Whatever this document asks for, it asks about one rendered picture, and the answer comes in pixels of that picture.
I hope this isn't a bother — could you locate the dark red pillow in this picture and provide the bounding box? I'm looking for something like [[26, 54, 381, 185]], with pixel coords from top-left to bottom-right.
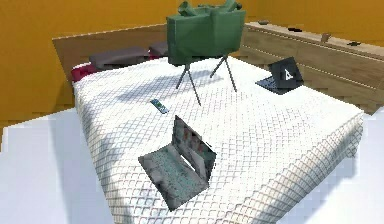
[[70, 62, 98, 83]]

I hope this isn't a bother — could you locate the wooden chest of drawers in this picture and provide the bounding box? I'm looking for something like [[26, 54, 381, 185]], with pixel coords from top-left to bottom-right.
[[239, 21, 384, 115]]

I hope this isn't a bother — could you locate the bed with white quilt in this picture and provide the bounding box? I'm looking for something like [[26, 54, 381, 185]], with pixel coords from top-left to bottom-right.
[[52, 23, 365, 224]]

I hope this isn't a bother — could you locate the small grey pillow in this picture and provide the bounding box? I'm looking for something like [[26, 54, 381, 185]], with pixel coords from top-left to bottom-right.
[[148, 41, 170, 58]]

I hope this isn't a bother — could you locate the black laptop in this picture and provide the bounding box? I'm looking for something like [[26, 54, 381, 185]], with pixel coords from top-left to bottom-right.
[[255, 56, 305, 96]]

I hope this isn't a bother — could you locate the blue-green remote control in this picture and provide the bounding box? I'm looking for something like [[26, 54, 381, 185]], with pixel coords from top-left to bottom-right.
[[149, 98, 170, 115]]

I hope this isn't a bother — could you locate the large grey pillow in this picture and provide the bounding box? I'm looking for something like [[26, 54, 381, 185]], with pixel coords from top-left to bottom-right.
[[88, 46, 151, 71]]

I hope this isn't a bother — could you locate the grey laptop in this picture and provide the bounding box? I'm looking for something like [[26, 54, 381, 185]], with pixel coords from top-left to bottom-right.
[[137, 114, 218, 213]]

